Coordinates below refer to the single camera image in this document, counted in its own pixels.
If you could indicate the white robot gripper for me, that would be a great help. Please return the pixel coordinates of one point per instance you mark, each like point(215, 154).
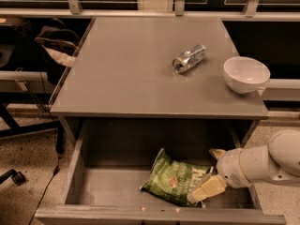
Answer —
point(229, 167)

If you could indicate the green jalapeno chip bag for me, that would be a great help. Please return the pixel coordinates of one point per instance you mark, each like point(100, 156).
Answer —
point(172, 180)

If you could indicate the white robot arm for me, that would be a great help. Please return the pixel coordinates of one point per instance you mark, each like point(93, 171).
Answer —
point(277, 163)

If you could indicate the grey open drawer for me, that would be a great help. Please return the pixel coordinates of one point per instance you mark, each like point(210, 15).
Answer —
point(140, 171)

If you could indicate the grey cabinet counter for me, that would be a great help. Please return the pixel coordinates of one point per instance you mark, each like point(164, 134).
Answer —
point(125, 69)

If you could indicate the dark bag with white cloth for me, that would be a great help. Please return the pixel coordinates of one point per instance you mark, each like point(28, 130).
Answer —
point(59, 44)

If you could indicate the white ceramic bowl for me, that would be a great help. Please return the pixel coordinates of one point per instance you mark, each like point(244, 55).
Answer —
point(245, 75)

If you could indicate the crushed silver soda can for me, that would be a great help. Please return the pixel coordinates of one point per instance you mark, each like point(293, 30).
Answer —
point(188, 59)

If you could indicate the metal window railing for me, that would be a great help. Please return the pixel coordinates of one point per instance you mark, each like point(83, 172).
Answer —
point(260, 10)

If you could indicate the black office chair base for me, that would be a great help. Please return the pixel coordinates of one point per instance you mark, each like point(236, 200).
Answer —
point(15, 129)

